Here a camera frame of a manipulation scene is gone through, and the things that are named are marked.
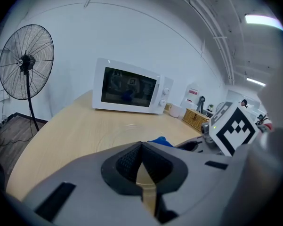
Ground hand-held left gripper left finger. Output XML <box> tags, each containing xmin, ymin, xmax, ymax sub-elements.
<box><xmin>22</xmin><ymin>141</ymin><xmax>161</xmax><ymax>226</ymax></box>

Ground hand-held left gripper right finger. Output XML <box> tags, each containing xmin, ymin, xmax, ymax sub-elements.
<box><xmin>142</xmin><ymin>141</ymin><xmax>242</xmax><ymax>225</ymax></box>

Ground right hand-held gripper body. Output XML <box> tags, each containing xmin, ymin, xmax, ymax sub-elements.
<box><xmin>197</xmin><ymin>101</ymin><xmax>259</xmax><ymax>157</ymax></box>

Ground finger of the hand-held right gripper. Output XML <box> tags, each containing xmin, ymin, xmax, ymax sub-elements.
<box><xmin>175</xmin><ymin>137</ymin><xmax>203</xmax><ymax>153</ymax></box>

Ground blue cloth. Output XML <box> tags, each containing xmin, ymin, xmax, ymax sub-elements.
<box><xmin>147</xmin><ymin>136</ymin><xmax>174</xmax><ymax>148</ymax></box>

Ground white microwave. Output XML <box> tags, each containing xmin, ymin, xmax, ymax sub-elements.
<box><xmin>92</xmin><ymin>57</ymin><xmax>174</xmax><ymax>114</ymax></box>

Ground wicker tissue box organizer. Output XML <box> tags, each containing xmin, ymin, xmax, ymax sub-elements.
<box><xmin>182</xmin><ymin>108</ymin><xmax>211</xmax><ymax>133</ymax></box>

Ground white cup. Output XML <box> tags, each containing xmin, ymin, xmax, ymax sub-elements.
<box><xmin>169</xmin><ymin>103</ymin><xmax>186</xmax><ymax>119</ymax></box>

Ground white cardboard box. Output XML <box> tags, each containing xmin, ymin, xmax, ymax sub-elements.
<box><xmin>184</xmin><ymin>97</ymin><xmax>200</xmax><ymax>110</ymax></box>

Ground long ceiling light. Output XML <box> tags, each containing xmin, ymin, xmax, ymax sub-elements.
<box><xmin>246</xmin><ymin>77</ymin><xmax>267</xmax><ymax>87</ymax></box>
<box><xmin>244</xmin><ymin>13</ymin><xmax>283</xmax><ymax>32</ymax></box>

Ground white ceiling pipes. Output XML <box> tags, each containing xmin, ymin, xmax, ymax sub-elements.
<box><xmin>178</xmin><ymin>0</ymin><xmax>236</xmax><ymax>84</ymax></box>

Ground black standing fan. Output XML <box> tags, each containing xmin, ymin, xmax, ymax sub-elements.
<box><xmin>0</xmin><ymin>24</ymin><xmax>55</xmax><ymax>133</ymax></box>

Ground black upright handle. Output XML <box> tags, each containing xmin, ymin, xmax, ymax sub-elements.
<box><xmin>196</xmin><ymin>96</ymin><xmax>206</xmax><ymax>114</ymax></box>

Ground black floor cable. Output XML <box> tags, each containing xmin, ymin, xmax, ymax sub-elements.
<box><xmin>0</xmin><ymin>116</ymin><xmax>38</xmax><ymax>148</ymax></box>

